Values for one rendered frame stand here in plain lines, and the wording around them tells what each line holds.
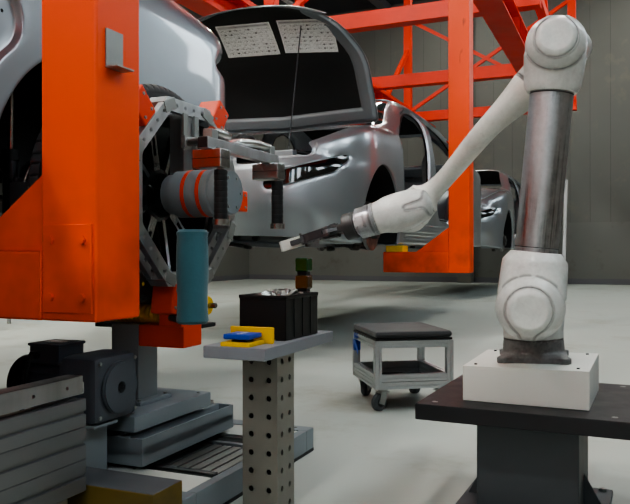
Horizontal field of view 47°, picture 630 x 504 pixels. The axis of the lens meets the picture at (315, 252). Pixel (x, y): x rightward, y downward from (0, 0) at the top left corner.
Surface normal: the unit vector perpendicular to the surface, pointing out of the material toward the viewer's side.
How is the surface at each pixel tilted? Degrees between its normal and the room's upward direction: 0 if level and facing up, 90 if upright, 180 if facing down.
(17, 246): 90
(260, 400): 90
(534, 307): 97
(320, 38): 141
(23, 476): 90
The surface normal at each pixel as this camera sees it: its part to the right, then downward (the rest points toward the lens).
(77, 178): -0.39, 0.00
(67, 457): 0.92, 0.00
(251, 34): -0.23, 0.80
